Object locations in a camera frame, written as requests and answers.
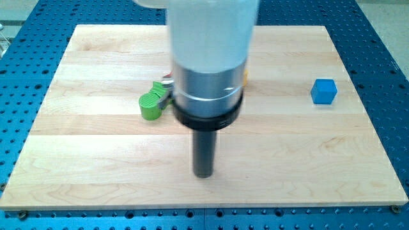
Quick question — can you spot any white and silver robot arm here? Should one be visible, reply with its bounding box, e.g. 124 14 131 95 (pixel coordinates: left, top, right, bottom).
135 0 259 132

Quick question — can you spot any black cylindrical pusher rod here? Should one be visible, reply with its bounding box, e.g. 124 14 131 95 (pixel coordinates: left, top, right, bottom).
193 130 217 178

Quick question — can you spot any green plastic block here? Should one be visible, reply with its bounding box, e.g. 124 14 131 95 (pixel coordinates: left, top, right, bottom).
139 82 173 121

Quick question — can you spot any yellow block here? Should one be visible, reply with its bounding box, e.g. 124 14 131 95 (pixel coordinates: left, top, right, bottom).
243 69 249 87

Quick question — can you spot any light wooden board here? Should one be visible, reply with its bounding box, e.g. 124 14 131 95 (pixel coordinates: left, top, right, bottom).
1 25 408 210

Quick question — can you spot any blue cube block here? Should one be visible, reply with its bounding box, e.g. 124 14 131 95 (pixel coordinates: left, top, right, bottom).
310 79 337 105

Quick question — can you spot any blue perforated metal table plate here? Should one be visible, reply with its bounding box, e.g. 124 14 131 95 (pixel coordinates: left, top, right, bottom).
1 1 408 229

